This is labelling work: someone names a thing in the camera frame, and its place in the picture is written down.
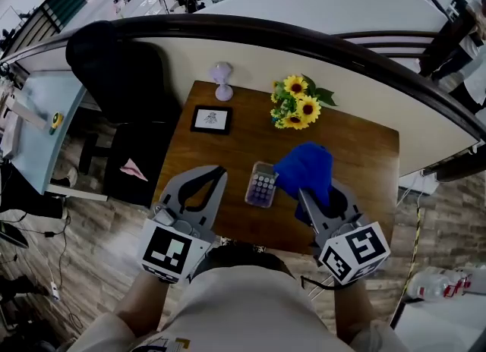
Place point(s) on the dark wooden stair post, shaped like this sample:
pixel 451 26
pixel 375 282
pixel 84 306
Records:
pixel 448 47

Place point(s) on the blue cloth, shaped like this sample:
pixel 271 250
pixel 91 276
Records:
pixel 307 168

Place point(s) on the lavender lantern lamp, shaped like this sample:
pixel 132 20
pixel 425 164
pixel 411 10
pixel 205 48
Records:
pixel 223 90

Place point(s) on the person's left forearm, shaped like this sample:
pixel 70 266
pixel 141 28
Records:
pixel 142 305

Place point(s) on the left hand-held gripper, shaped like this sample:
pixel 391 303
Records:
pixel 167 248

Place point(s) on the white table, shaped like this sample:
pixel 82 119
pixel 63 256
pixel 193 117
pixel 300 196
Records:
pixel 444 327

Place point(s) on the clear lavender calculator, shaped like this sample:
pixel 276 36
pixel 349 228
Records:
pixel 260 189

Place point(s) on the yellow black striped tape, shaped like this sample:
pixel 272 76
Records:
pixel 415 236

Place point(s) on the person's dark trousers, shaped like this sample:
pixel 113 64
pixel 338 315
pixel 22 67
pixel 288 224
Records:
pixel 243 257

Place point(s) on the black picture frame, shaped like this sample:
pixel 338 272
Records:
pixel 210 120

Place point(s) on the pink folded paper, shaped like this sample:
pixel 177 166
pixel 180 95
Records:
pixel 133 170

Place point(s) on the black office chair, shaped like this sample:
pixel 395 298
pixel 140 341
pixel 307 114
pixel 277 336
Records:
pixel 114 77

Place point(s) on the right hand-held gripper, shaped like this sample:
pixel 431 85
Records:
pixel 360 252

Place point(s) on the person's beige shirt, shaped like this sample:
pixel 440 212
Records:
pixel 247 312

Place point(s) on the bundle of clear plastic bottles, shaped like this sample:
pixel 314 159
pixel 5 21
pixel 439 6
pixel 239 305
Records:
pixel 436 284

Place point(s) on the light blue table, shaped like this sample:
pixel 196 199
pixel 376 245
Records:
pixel 38 145

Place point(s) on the sunflower bouquet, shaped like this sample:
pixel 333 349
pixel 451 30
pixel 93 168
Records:
pixel 300 104

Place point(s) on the white power strip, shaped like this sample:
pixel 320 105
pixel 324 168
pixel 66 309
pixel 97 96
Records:
pixel 55 291

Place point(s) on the yellow tape measure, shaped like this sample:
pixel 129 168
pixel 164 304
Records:
pixel 57 121

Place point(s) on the person's right forearm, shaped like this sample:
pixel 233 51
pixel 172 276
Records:
pixel 353 312

